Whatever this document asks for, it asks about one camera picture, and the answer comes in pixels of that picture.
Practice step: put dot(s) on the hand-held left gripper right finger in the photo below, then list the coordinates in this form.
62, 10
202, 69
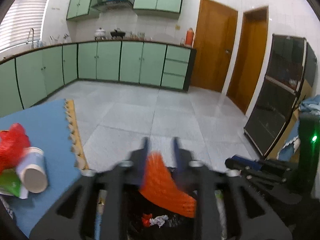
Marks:
176, 152

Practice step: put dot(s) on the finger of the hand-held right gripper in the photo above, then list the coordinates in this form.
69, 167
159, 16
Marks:
246, 163
260, 177

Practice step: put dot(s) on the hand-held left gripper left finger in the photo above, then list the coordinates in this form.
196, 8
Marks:
143, 155

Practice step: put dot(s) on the orange foam fruit net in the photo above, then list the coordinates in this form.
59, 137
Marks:
162, 180

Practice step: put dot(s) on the bin with black bag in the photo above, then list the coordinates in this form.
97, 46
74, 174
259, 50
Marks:
170, 227

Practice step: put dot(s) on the green and white snack packet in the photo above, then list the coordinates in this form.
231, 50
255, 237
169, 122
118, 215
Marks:
10, 183

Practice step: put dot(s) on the light blue cloth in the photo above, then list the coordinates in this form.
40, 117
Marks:
310, 106

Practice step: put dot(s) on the red wrapper scrap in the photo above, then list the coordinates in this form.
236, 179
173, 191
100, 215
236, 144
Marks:
147, 219

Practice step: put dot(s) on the crumpled white paper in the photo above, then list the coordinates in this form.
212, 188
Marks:
158, 221

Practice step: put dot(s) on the tan foam mat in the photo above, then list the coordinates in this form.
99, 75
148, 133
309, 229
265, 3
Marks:
75, 135

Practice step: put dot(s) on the black glass cabinet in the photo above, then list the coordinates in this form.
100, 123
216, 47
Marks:
277, 92

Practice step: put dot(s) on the green lower kitchen cabinets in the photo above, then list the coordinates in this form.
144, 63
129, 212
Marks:
107, 62

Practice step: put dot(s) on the white paper cup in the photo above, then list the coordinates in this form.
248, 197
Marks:
33, 177

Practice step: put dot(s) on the closed wooden door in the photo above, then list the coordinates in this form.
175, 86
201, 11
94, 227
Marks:
212, 45

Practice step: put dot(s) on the orange thermos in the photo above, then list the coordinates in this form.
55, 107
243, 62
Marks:
189, 38

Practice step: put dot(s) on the black wok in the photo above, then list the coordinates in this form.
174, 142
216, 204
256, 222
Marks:
117, 33

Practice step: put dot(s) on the white pot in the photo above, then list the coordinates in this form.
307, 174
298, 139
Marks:
100, 33

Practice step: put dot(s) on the red plastic bag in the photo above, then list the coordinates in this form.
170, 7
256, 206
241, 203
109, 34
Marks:
12, 147

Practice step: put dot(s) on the range hood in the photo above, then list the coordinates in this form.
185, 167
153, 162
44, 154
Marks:
112, 5

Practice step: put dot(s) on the metal faucet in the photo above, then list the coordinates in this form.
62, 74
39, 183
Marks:
32, 36

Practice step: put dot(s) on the narrow green upper cabinets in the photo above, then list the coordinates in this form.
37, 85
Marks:
80, 1

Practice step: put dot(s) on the white window blind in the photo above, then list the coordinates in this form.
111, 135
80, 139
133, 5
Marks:
22, 20

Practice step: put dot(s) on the wooden door with dark frame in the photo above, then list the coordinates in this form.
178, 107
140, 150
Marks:
252, 62

